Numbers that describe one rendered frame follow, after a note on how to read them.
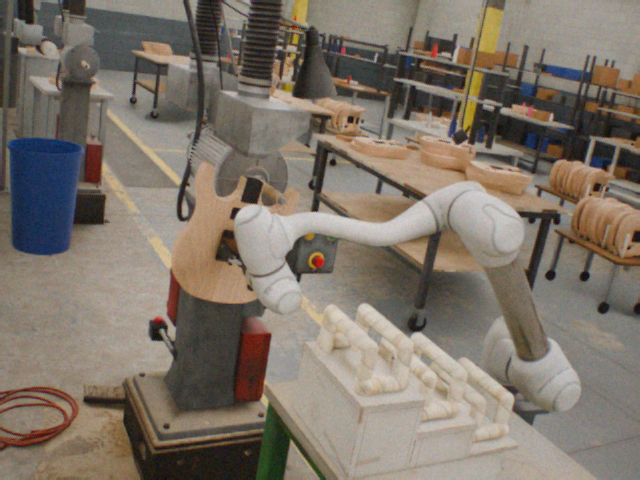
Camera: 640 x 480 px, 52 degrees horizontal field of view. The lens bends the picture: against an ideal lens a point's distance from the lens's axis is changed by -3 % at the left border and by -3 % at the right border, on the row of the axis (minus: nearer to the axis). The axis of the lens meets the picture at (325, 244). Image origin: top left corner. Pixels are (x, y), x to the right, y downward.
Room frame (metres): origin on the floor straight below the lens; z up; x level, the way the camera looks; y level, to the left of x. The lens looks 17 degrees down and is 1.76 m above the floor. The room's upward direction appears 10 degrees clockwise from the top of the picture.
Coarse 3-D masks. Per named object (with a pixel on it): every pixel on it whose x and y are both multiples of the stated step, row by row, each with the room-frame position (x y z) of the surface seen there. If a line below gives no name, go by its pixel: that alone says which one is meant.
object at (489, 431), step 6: (480, 426) 1.34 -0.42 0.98; (486, 426) 1.35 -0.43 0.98; (492, 426) 1.35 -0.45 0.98; (498, 426) 1.36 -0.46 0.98; (504, 426) 1.36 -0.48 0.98; (480, 432) 1.33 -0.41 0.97; (486, 432) 1.33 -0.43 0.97; (492, 432) 1.34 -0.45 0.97; (498, 432) 1.35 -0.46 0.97; (504, 432) 1.36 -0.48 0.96; (474, 438) 1.32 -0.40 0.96; (480, 438) 1.32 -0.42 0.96; (486, 438) 1.33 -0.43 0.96
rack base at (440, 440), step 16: (416, 384) 1.41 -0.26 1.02; (432, 400) 1.35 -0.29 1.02; (464, 416) 1.30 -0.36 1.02; (432, 432) 1.22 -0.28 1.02; (448, 432) 1.24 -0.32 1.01; (464, 432) 1.26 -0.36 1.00; (416, 448) 1.20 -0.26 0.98; (432, 448) 1.23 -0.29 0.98; (448, 448) 1.25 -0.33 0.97; (464, 448) 1.27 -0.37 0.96; (416, 464) 1.21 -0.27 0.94; (432, 464) 1.23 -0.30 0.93
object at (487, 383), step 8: (464, 360) 1.52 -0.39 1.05; (464, 368) 1.50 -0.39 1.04; (472, 368) 1.49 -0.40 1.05; (472, 376) 1.47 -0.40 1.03; (480, 376) 1.45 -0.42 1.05; (488, 376) 1.45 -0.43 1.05; (480, 384) 1.44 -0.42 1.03; (488, 384) 1.42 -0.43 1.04; (496, 384) 1.42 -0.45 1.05; (488, 392) 1.42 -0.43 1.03; (496, 392) 1.40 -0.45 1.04; (504, 392) 1.39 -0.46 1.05; (504, 400) 1.37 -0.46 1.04; (512, 400) 1.37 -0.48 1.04
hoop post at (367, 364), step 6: (366, 354) 1.17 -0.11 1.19; (372, 354) 1.17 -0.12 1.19; (360, 360) 1.18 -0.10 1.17; (366, 360) 1.17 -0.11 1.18; (372, 360) 1.17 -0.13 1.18; (360, 366) 1.18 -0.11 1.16; (366, 366) 1.17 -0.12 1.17; (372, 366) 1.17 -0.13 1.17; (360, 372) 1.17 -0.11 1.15; (366, 372) 1.17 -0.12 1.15; (372, 372) 1.18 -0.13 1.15; (360, 378) 1.17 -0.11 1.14; (366, 378) 1.17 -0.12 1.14; (372, 378) 1.18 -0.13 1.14; (354, 384) 1.18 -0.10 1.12; (354, 390) 1.18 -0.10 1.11
